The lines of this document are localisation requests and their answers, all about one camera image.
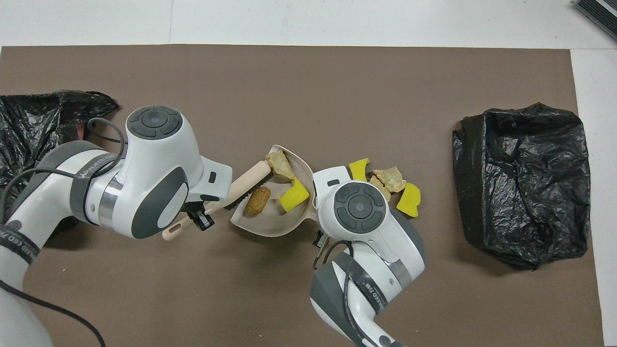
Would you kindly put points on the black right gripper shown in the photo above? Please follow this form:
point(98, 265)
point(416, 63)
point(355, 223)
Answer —
point(320, 239)

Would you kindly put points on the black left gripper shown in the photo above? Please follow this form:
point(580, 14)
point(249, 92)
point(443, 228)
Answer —
point(197, 206)

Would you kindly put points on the beige plastic dustpan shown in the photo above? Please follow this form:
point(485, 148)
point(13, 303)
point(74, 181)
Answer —
point(274, 224)

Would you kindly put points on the beige hand brush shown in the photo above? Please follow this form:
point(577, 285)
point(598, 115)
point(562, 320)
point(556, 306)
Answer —
point(241, 185)

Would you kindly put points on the yellow sponge piece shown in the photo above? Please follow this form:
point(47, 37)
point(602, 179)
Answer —
point(358, 169)
point(293, 195)
point(409, 200)

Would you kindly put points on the orange-brown sponge lump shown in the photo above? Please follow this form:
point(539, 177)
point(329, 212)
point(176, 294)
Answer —
point(257, 202)

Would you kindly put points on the pale beige foam chunk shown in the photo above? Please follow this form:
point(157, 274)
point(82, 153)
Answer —
point(391, 178)
point(381, 188)
point(280, 166)

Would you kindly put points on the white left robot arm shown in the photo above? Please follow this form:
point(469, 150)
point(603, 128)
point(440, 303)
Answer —
point(154, 159)

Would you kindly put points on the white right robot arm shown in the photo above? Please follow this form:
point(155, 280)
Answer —
point(359, 207)

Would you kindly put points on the bin lined with black bag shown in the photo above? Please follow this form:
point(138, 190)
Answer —
point(520, 183)
point(29, 125)

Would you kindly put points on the brown table mat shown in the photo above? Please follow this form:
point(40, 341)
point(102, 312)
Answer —
point(385, 72)

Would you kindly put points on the dark ribbed box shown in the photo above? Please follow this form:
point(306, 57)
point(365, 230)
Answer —
point(600, 12)

